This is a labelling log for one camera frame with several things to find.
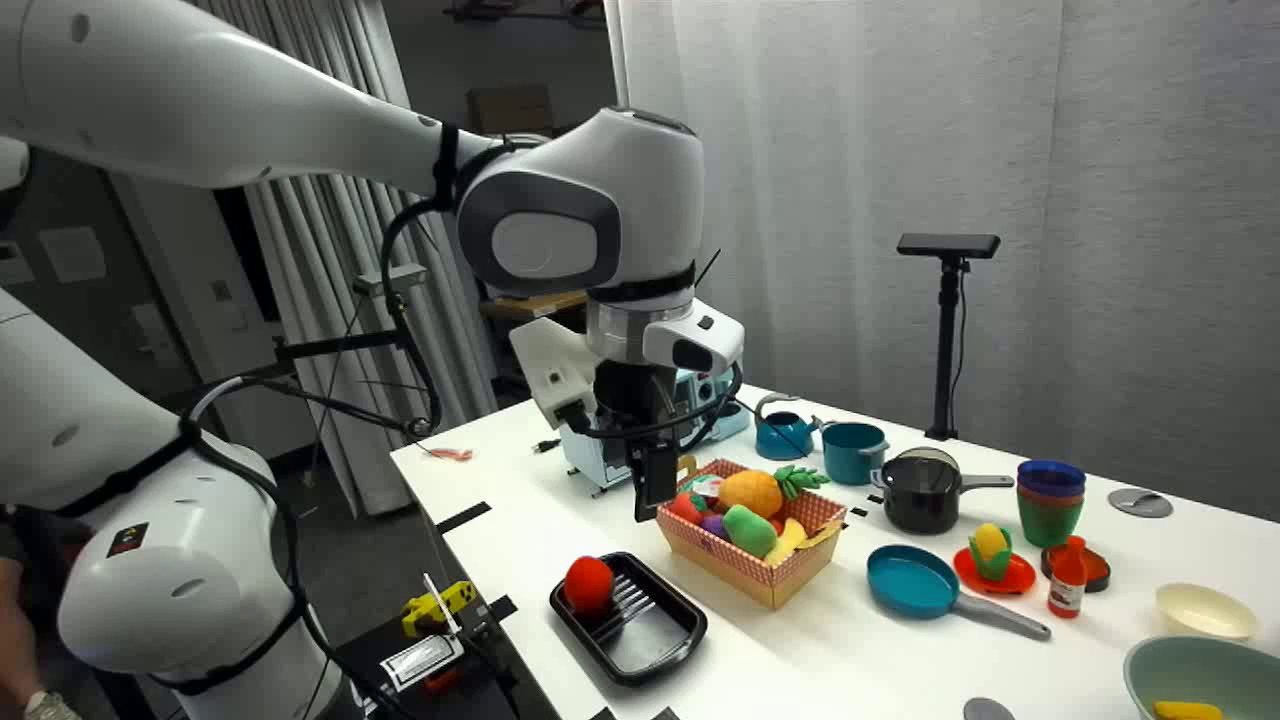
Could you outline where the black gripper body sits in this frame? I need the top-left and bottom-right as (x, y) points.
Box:
(593, 356), (707, 468)

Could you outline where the pineapple plush toy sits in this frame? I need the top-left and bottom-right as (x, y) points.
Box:
(717, 459), (830, 523)

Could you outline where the green plush toy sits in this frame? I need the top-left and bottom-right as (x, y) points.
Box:
(721, 499), (781, 566)

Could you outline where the red tomato plush toy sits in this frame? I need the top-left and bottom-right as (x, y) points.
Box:
(559, 552), (620, 622)

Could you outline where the orange checkered basket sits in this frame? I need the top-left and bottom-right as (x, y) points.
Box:
(652, 455), (851, 617)

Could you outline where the yellow banana plush toy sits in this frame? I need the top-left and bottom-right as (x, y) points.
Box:
(762, 516), (811, 571)

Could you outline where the teal toy pot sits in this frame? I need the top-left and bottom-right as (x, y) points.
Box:
(817, 420), (892, 487)

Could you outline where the red toy ketchup bottle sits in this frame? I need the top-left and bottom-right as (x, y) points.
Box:
(1043, 545), (1092, 622)

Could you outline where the small red toy food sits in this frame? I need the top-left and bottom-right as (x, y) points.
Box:
(1034, 531), (1117, 595)

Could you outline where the light blue toaster oven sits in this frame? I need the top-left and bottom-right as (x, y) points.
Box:
(554, 397), (756, 497)

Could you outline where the black frying pan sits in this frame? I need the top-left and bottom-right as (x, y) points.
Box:
(549, 550), (710, 690)

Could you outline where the short black tape strip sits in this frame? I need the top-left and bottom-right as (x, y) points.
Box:
(436, 497), (497, 539)
(465, 591), (521, 634)

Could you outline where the yellow block clamp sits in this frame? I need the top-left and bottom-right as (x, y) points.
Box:
(401, 578), (478, 639)

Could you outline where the black pot with lid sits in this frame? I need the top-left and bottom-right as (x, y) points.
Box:
(870, 445), (1017, 535)

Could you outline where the silver metal clamp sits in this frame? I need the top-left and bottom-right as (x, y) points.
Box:
(376, 571), (473, 699)

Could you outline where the black stand pole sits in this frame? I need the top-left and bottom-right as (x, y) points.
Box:
(892, 228), (1002, 445)

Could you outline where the small red plate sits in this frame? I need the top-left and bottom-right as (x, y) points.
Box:
(947, 545), (1038, 600)

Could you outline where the stack of coloured cups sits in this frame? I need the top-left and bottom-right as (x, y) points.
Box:
(1011, 455), (1088, 552)

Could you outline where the grey curtain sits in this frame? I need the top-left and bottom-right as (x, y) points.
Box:
(603, 0), (1280, 528)

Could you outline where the small white bowl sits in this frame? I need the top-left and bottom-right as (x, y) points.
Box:
(1150, 579), (1260, 643)

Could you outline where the large pale green bowl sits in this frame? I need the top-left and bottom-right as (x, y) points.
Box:
(1118, 634), (1280, 720)

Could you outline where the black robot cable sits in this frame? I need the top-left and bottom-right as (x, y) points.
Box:
(185, 125), (465, 454)

